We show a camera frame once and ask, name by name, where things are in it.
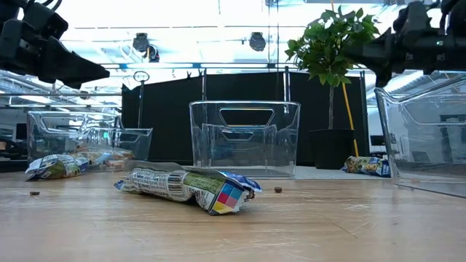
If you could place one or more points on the grey woven placemat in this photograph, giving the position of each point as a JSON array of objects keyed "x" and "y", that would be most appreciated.
[{"x": 320, "y": 174}]

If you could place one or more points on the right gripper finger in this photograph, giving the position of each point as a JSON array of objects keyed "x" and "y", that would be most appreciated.
[
  {"x": 375, "y": 54},
  {"x": 384, "y": 79}
]

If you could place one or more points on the white green snack bag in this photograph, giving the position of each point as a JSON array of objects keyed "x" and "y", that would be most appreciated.
[{"x": 182, "y": 185}]

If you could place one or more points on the black aluminium frame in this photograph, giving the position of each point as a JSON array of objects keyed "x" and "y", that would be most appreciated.
[{"x": 14, "y": 166}]

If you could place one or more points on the clear plastic bin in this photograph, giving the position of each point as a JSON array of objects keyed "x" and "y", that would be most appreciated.
[
  {"x": 244, "y": 145},
  {"x": 429, "y": 138},
  {"x": 91, "y": 134}
]

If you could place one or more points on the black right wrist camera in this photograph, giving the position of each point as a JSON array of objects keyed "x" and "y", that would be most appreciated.
[{"x": 415, "y": 16}]

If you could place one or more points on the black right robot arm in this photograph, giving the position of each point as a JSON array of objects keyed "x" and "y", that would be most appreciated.
[{"x": 457, "y": 16}]

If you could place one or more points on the round black ceiling fixture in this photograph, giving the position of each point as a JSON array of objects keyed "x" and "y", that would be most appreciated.
[
  {"x": 141, "y": 41},
  {"x": 257, "y": 41}
]

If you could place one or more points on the potted green plant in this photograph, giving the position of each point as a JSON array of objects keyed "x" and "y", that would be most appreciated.
[{"x": 327, "y": 47}]

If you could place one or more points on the black loop bracket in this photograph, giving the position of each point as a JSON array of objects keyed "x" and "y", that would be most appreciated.
[{"x": 140, "y": 105}]

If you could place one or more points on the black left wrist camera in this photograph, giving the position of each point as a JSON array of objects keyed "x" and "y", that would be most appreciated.
[{"x": 47, "y": 22}]

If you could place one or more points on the small brown crumb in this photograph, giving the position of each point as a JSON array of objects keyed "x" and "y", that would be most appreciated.
[
  {"x": 34, "y": 193},
  {"x": 278, "y": 189}
]

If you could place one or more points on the orange green chewy bar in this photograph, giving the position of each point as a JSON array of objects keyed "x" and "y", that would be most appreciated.
[
  {"x": 100, "y": 157},
  {"x": 123, "y": 154},
  {"x": 122, "y": 166}
]

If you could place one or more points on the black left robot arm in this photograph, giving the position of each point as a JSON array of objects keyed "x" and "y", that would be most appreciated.
[{"x": 9, "y": 7}]

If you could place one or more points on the blue green granola bar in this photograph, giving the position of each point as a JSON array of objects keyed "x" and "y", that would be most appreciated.
[
  {"x": 366, "y": 166},
  {"x": 54, "y": 167}
]

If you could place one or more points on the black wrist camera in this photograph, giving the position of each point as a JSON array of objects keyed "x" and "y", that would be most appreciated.
[
  {"x": 47, "y": 22},
  {"x": 415, "y": 16}
]

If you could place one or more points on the black divider panel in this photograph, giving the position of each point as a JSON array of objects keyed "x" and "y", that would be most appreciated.
[{"x": 174, "y": 120}]

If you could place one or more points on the dark hanging device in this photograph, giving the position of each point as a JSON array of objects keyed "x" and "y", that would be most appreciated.
[{"x": 153, "y": 54}]

